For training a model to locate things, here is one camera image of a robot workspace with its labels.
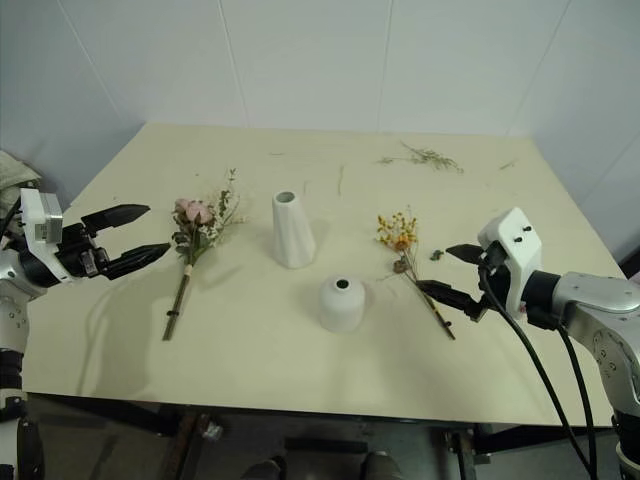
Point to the thin loose stem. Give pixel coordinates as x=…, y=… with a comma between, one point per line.
x=340, y=180

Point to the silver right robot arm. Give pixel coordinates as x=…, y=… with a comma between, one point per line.
x=595, y=315

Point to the tall white ceramic vase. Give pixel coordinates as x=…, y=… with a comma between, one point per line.
x=291, y=235

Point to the small loose twig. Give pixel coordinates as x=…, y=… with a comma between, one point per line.
x=508, y=164

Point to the small dark green leaf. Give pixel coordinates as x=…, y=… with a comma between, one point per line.
x=436, y=255

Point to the short round white vase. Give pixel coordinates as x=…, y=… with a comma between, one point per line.
x=341, y=305

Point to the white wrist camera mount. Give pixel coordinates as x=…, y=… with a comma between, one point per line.
x=520, y=245
x=34, y=215

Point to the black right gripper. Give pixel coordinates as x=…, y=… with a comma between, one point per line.
x=492, y=265

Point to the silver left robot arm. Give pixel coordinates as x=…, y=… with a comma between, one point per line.
x=15, y=280

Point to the yellow dried flower bouquet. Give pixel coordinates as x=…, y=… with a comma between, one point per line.
x=400, y=240

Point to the green dried sprig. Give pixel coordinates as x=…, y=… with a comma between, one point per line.
x=425, y=156

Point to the black metal table frame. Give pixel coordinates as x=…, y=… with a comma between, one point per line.
x=150, y=422

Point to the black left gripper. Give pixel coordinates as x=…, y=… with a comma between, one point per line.
x=80, y=255

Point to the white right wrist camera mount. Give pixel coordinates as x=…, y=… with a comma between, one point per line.
x=520, y=245

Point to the dark rounded shape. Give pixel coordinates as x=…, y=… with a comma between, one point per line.
x=381, y=466

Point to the pink rose bouquet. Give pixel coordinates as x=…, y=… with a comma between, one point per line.
x=192, y=235

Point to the grey folded cloth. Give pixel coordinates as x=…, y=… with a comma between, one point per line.
x=15, y=172

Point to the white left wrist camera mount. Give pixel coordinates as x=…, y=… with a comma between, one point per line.
x=34, y=215

